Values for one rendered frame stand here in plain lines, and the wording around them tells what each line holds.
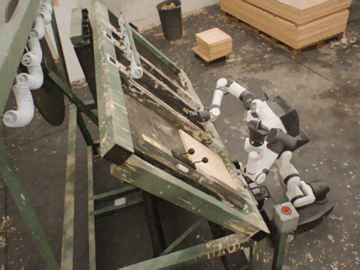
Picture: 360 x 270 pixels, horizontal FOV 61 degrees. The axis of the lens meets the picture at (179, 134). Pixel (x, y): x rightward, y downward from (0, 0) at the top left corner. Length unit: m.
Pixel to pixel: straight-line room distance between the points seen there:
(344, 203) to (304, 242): 0.62
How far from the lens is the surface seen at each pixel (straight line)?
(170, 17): 6.34
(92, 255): 3.07
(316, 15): 5.58
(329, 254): 3.14
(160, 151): 1.65
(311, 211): 3.13
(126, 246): 3.21
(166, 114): 2.13
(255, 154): 1.93
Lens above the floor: 2.70
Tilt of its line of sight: 41 degrees down
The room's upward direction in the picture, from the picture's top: 10 degrees counter-clockwise
